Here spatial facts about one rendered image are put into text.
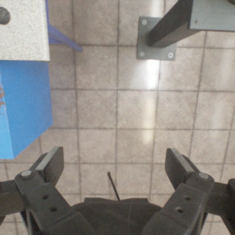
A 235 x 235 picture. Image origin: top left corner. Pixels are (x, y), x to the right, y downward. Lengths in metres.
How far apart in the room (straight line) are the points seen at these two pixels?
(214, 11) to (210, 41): 1.04
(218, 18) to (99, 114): 1.11
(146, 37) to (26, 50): 0.94
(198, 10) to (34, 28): 0.52
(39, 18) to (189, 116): 1.29
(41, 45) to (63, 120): 0.91
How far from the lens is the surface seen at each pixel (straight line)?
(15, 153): 1.06
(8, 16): 0.76
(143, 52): 1.41
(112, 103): 1.43
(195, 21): 0.54
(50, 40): 1.04
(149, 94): 1.45
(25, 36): 0.73
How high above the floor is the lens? 1.41
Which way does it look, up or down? 75 degrees down
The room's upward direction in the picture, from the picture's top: 176 degrees clockwise
